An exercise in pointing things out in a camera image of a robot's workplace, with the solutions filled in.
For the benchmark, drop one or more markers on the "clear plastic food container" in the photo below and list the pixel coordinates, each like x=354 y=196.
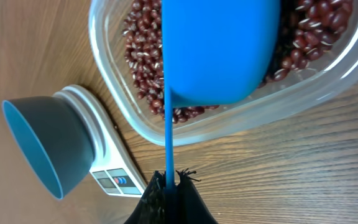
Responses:
x=323 y=79

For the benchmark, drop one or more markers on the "blue plastic measuring scoop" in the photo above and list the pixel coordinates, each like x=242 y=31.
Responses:
x=215 y=52

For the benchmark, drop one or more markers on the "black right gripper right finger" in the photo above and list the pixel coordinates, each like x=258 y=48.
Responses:
x=190 y=208

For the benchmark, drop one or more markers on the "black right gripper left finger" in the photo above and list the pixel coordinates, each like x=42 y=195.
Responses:
x=151 y=206

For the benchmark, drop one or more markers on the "teal blue bowl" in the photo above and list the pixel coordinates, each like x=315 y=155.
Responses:
x=53 y=139

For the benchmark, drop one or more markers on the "white digital kitchen scale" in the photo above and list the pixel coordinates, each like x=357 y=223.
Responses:
x=112 y=168

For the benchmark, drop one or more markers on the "red adzuki beans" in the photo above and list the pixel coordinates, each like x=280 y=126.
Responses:
x=307 y=30

